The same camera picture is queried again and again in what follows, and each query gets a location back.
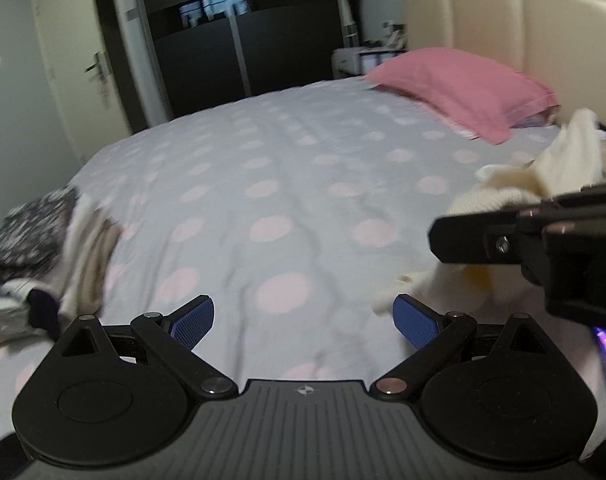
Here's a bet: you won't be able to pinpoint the white folded garment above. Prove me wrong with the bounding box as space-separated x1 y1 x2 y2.
0 186 122 321

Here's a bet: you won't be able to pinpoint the floral dark folded garment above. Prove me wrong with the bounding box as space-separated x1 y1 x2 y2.
0 185 79 285

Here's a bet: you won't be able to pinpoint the cream knit sweater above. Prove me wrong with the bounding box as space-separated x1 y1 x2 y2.
370 107 606 356

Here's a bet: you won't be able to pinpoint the cream padded headboard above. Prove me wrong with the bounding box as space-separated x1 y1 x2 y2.
405 0 606 128

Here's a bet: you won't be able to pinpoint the pink pillow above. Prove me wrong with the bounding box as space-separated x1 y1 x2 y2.
365 47 560 144

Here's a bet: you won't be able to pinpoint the grey duvet pink dots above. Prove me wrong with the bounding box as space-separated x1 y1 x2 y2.
0 77 606 461

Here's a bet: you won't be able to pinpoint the white bedside table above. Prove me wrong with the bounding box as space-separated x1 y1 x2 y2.
331 22 406 79

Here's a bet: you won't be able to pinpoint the black garment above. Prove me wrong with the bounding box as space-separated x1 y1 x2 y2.
26 288 61 341

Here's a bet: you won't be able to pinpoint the beige folded garment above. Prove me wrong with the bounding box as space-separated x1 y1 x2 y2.
0 219 121 346

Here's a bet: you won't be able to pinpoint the cream door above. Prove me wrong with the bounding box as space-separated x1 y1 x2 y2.
32 0 132 164

